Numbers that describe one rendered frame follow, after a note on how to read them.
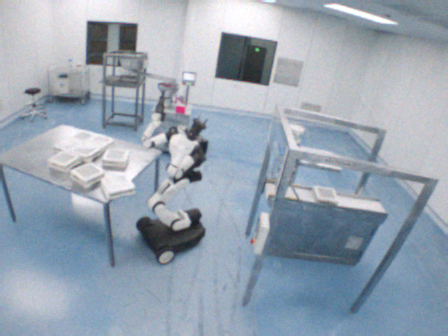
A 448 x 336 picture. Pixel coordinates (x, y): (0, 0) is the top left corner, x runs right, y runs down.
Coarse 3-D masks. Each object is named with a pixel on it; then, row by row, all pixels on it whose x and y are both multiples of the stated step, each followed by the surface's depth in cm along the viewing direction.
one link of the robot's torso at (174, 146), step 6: (174, 138) 263; (180, 138) 262; (198, 138) 268; (204, 138) 270; (174, 144) 259; (180, 144) 254; (204, 144) 266; (174, 150) 260; (204, 150) 270; (174, 156) 262; (192, 168) 272
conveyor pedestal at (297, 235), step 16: (288, 224) 295; (304, 224) 294; (320, 224) 292; (336, 224) 291; (352, 224) 290; (368, 224) 287; (272, 240) 307; (288, 240) 305; (304, 240) 304; (320, 240) 303; (336, 240) 301; (352, 240) 300; (368, 240) 299; (288, 256) 318; (304, 256) 314; (320, 256) 313; (336, 256) 312; (352, 256) 311
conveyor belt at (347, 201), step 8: (272, 184) 299; (272, 192) 285; (288, 192) 290; (296, 192) 292; (304, 192) 294; (312, 200) 283; (344, 200) 292; (352, 200) 294; (360, 200) 297; (368, 200) 299; (368, 208) 284; (376, 208) 287
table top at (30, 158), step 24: (24, 144) 285; (48, 144) 294; (120, 144) 320; (24, 168) 246; (48, 168) 253; (72, 168) 261; (120, 168) 275; (144, 168) 285; (72, 192) 233; (96, 192) 235
